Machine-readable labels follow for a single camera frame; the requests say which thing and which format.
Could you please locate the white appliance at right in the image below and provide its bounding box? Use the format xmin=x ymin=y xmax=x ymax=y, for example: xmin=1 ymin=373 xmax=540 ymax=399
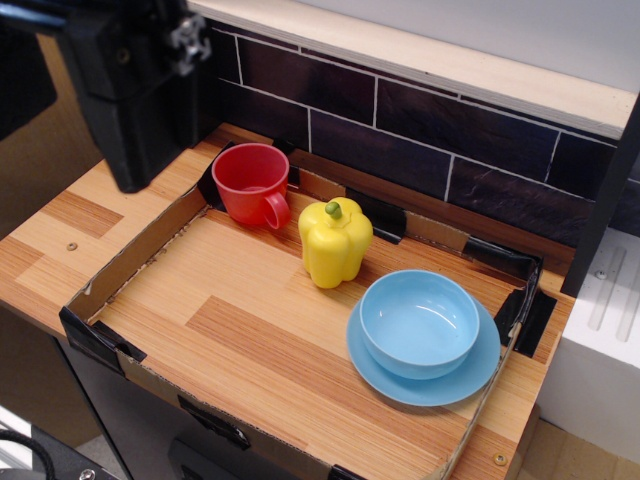
xmin=538 ymin=229 xmax=639 ymax=462

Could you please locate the light blue plate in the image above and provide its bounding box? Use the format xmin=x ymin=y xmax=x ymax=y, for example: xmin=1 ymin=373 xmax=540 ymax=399
xmin=346 ymin=303 xmax=501 ymax=407

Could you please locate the light blue bowl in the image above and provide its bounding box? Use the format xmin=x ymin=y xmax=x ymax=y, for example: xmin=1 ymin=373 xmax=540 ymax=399
xmin=358 ymin=270 xmax=480 ymax=380

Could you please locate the black braided cable bottom left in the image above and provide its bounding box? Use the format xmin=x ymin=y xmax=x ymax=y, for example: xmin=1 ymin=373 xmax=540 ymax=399
xmin=0 ymin=428 xmax=56 ymax=480

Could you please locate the cardboard tray border with tape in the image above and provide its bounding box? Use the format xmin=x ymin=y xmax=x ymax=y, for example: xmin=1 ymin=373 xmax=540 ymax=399
xmin=58 ymin=138 xmax=558 ymax=480

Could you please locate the wooden shelf with tile backsplash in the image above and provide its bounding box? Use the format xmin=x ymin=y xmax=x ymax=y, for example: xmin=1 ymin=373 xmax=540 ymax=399
xmin=164 ymin=0 xmax=640 ymax=296

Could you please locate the yellow toy bell pepper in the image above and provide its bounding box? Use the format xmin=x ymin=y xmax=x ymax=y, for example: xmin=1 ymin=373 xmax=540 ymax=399
xmin=298 ymin=197 xmax=373 ymax=289

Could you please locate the red plastic cup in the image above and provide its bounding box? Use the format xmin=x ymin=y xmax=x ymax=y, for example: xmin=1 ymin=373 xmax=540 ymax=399
xmin=211 ymin=143 xmax=291 ymax=229

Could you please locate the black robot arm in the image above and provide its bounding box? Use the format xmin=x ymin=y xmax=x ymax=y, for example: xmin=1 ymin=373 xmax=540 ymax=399
xmin=1 ymin=1 xmax=212 ymax=193

